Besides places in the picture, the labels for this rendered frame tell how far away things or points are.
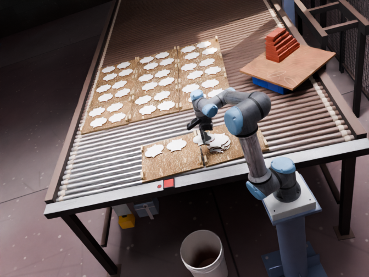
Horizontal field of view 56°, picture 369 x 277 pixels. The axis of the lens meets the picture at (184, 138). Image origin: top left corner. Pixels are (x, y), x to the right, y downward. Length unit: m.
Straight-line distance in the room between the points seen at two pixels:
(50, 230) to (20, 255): 0.34
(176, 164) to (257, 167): 0.73
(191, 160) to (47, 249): 1.88
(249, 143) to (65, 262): 2.29
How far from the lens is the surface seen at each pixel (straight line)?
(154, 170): 2.28
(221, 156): 2.21
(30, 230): 3.90
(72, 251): 3.45
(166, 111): 2.73
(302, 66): 2.70
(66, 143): 2.88
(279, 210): 1.92
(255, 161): 1.66
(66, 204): 2.44
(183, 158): 2.28
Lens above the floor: 2.49
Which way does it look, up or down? 40 degrees down
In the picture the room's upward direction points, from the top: 20 degrees counter-clockwise
